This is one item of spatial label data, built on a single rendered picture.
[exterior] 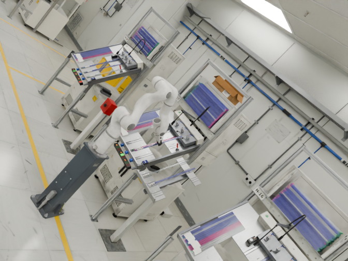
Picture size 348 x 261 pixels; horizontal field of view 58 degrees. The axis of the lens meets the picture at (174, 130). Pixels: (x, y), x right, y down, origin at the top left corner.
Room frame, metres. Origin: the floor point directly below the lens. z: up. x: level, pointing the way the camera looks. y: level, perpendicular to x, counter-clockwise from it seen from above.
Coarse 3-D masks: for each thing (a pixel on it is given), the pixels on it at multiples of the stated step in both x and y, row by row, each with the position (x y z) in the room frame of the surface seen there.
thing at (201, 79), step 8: (224, 72) 3.46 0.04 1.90; (200, 80) 3.56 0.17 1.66; (232, 80) 3.37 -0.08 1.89; (192, 88) 3.55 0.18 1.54; (240, 88) 3.28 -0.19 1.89; (184, 96) 3.52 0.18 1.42; (248, 96) 3.21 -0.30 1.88; (232, 112) 3.16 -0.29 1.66; (224, 120) 3.16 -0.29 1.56; (208, 128) 3.16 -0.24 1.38; (216, 128) 3.17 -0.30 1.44; (224, 128) 3.25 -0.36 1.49; (144, 168) 2.80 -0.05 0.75; (152, 168) 3.21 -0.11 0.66; (136, 176) 2.79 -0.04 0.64; (120, 200) 2.86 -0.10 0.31; (128, 200) 2.96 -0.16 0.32
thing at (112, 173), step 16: (112, 160) 3.39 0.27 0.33; (128, 160) 3.28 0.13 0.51; (112, 176) 3.29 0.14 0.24; (128, 176) 3.19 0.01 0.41; (160, 176) 3.30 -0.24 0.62; (112, 192) 3.20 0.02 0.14; (128, 192) 3.10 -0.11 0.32; (176, 192) 3.47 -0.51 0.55; (128, 208) 3.10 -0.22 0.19; (160, 208) 3.48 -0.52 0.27
